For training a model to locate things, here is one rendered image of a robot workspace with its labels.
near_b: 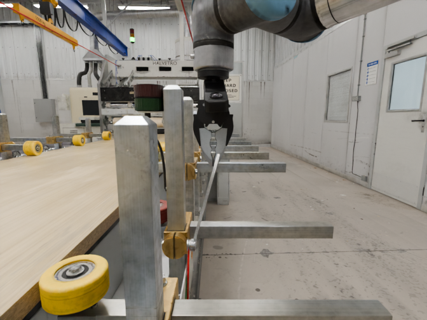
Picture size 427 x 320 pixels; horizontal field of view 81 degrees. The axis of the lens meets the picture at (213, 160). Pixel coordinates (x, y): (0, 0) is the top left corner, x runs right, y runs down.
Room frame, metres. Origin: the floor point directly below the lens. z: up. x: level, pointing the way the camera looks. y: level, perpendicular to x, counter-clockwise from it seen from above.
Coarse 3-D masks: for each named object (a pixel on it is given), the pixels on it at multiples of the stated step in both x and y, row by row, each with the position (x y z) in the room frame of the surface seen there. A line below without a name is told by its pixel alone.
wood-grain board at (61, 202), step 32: (32, 160) 1.19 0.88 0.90; (64, 160) 1.19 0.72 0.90; (96, 160) 1.19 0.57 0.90; (160, 160) 1.19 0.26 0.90; (0, 192) 0.66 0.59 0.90; (32, 192) 0.66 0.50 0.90; (64, 192) 0.66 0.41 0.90; (96, 192) 0.66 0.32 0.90; (0, 224) 0.46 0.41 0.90; (32, 224) 0.46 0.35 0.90; (64, 224) 0.46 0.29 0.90; (96, 224) 0.46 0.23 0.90; (0, 256) 0.34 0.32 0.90; (32, 256) 0.34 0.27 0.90; (64, 256) 0.34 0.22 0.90; (0, 288) 0.27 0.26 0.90; (32, 288) 0.28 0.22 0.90
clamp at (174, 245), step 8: (168, 232) 0.48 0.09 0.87; (176, 232) 0.48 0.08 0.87; (184, 232) 0.48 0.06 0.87; (168, 240) 0.46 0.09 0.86; (176, 240) 0.46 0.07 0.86; (184, 240) 0.47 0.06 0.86; (168, 248) 0.46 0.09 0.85; (176, 248) 0.46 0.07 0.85; (184, 248) 0.46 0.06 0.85; (168, 256) 0.46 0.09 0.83; (176, 256) 0.46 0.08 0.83
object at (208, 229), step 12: (192, 228) 0.53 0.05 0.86; (204, 228) 0.53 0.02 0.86; (216, 228) 0.53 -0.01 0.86; (228, 228) 0.53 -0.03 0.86; (240, 228) 0.53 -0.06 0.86; (252, 228) 0.53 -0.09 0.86; (264, 228) 0.53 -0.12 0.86; (276, 228) 0.53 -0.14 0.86; (288, 228) 0.53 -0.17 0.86; (300, 228) 0.53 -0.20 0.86; (312, 228) 0.53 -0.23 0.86; (324, 228) 0.53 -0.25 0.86
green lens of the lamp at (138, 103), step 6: (138, 102) 0.48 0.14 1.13; (144, 102) 0.48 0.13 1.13; (150, 102) 0.48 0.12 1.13; (156, 102) 0.49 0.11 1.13; (162, 102) 0.50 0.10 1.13; (138, 108) 0.48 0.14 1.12; (144, 108) 0.48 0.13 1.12; (150, 108) 0.48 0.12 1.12; (156, 108) 0.49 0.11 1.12; (162, 108) 0.50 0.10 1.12
